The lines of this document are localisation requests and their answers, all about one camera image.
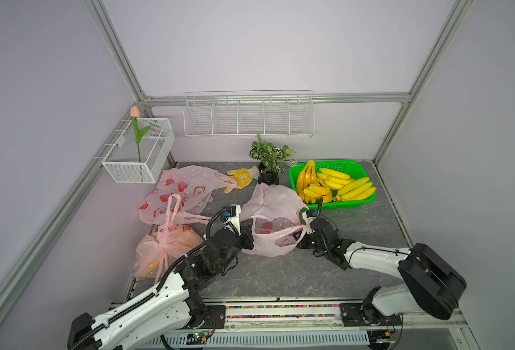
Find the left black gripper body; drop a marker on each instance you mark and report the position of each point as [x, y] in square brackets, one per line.
[243, 241]

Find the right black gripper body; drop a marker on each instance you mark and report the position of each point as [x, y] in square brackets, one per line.
[306, 241]

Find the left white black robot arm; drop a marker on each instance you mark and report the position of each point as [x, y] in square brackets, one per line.
[174, 303]

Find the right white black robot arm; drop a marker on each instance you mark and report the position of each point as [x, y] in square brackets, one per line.
[429, 283]

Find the small yellow banana bunch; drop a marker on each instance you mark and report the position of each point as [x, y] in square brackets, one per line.
[315, 193]

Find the pale yellow banana bunch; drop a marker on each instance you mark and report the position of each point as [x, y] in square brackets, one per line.
[333, 179]

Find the pink strawberry plastic bag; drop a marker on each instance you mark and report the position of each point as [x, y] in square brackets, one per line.
[182, 194]

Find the potted plant black vase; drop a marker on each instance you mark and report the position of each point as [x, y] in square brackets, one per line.
[272, 159]

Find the pink artificial tulip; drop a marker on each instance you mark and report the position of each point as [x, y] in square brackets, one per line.
[139, 133]

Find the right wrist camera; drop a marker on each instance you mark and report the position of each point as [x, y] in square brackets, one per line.
[306, 217]

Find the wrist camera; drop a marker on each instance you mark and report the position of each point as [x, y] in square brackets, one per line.
[306, 217]
[231, 218]

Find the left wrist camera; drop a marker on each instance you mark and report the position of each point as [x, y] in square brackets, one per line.
[231, 218]

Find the white wire side basket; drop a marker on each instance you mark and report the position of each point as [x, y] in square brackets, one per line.
[121, 159]

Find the white wire wall shelf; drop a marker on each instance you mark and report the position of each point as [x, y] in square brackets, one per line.
[236, 114]

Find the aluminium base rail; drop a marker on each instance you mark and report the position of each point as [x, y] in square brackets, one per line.
[286, 324]

